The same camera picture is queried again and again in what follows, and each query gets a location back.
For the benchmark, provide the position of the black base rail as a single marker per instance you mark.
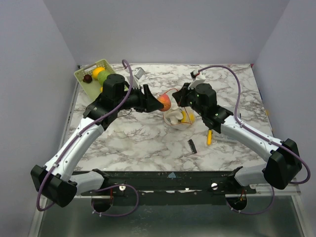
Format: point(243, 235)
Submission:
point(168, 188)

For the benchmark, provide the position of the peach toy fruit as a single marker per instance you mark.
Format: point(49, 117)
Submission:
point(165, 101)

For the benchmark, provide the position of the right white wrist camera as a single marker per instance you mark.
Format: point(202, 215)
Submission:
point(197, 78)

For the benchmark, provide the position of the clear zip top bag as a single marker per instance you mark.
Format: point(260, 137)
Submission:
point(174, 105)

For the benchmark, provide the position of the clear plastic screw box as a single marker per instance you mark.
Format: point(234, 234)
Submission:
point(224, 138)

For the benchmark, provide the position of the yellow toy lemon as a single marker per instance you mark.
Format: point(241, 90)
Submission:
point(188, 117)

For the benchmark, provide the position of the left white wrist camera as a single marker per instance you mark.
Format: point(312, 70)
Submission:
point(137, 73)

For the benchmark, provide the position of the yellow handle screwdriver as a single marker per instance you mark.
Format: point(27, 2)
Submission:
point(209, 137)

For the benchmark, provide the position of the orange toy fruit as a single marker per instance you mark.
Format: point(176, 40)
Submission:
point(96, 71)

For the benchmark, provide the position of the green toy cabbage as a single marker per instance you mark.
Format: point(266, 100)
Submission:
point(102, 76)

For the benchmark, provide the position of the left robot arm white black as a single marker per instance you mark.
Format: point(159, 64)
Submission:
point(55, 180)

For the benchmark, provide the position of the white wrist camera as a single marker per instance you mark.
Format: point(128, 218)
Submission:
point(197, 78)
point(137, 73)

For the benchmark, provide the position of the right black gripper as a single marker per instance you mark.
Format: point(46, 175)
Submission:
point(184, 92)

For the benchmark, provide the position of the dark red toy fruit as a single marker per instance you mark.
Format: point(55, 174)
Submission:
point(87, 78)

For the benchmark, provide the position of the white toy garlic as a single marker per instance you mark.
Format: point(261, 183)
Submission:
point(173, 116)

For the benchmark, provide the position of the aluminium extrusion rail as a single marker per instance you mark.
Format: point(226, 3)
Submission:
point(284, 190)

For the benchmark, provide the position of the black bit holder strip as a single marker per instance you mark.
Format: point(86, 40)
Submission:
point(192, 146)

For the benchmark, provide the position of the green plastic basket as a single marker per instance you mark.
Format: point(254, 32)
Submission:
point(92, 89)

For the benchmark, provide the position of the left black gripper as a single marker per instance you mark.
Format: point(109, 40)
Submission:
point(147, 102)

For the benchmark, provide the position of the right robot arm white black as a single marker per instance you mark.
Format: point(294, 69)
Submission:
point(281, 157)

